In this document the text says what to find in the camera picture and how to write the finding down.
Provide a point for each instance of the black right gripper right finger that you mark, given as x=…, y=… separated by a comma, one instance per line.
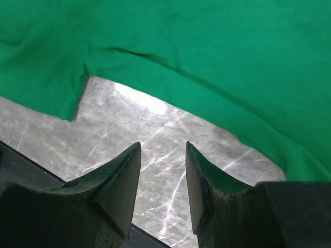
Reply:
x=203, y=176

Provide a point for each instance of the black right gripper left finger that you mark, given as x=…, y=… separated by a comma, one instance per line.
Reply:
x=98, y=204

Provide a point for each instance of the green t shirt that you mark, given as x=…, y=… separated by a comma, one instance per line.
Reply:
x=259, y=69

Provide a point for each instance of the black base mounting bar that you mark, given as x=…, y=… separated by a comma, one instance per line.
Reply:
x=22, y=182

